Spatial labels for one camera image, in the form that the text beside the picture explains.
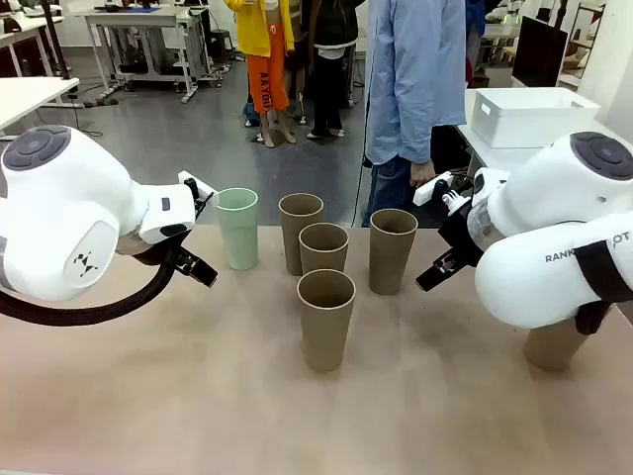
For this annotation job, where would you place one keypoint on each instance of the black pole stand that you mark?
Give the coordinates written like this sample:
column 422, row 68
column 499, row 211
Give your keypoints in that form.
column 54, row 39

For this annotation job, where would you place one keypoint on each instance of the white side table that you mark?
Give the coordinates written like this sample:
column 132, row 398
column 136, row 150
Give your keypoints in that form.
column 499, row 156

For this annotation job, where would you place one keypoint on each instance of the person's left hand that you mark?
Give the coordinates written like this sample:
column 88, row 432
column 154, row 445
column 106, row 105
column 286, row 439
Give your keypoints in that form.
column 423, row 175

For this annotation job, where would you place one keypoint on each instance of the grey metal desk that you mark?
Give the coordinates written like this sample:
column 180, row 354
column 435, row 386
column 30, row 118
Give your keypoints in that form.
column 128, row 20

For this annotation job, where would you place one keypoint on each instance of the white plastic basket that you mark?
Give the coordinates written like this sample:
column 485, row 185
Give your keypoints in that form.
column 534, row 126

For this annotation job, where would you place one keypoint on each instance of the person in black clothes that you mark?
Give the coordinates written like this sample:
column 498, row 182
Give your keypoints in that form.
column 329, row 29

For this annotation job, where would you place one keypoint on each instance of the light green plastic cup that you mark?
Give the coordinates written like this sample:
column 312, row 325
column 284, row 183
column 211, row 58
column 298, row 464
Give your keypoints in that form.
column 240, row 237

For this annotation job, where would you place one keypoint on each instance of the white office desk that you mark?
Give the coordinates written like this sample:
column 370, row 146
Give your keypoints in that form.
column 20, row 29

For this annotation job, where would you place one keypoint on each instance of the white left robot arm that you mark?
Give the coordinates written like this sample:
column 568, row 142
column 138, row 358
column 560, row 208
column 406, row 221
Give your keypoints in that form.
column 64, row 208

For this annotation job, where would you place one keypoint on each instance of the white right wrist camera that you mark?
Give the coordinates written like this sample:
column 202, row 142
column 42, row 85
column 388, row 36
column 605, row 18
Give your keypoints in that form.
column 427, row 190

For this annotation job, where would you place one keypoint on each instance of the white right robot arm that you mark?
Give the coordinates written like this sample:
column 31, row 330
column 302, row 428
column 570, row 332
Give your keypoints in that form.
column 534, row 277

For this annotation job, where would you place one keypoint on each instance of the person in blue shirt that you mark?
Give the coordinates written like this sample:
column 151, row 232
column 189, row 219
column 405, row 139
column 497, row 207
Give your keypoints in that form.
column 410, row 74

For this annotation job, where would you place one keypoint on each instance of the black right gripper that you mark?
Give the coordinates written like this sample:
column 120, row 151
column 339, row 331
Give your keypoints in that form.
column 462, row 237

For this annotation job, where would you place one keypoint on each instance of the figure in yellow jacket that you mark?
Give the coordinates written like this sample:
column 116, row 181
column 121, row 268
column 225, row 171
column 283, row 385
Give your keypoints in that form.
column 262, row 29

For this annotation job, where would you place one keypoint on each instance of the black monitor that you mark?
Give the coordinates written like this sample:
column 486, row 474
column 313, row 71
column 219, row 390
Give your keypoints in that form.
column 539, row 54

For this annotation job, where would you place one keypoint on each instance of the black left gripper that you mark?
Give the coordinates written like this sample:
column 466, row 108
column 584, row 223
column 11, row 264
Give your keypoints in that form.
column 182, row 256

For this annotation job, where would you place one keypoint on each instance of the brown cup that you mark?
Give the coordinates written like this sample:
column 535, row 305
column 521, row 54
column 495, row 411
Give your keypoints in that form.
column 393, row 267
column 549, row 351
column 316, row 259
column 326, row 336
column 289, row 237

